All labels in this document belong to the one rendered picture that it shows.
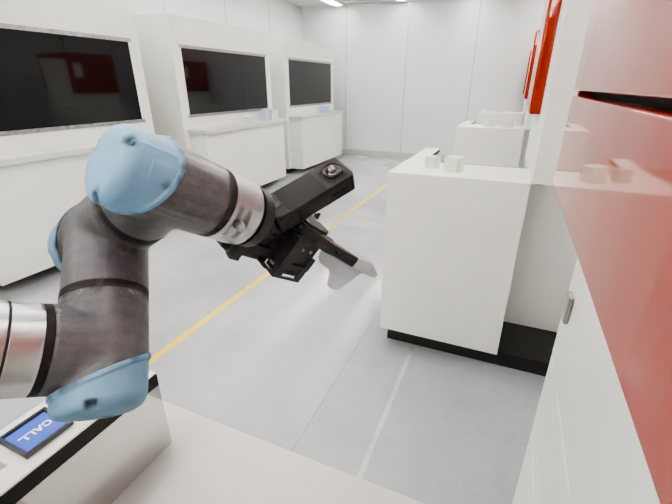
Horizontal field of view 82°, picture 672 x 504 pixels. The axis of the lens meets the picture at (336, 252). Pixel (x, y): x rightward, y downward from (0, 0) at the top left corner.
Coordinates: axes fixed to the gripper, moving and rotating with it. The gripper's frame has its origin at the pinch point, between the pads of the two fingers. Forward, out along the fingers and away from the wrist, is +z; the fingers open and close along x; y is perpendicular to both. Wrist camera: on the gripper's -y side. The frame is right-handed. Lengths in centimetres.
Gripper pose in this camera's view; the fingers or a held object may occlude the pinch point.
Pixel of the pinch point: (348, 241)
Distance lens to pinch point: 59.8
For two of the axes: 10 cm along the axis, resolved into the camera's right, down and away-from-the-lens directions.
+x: 5.8, 5.9, -5.6
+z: 5.5, 2.1, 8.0
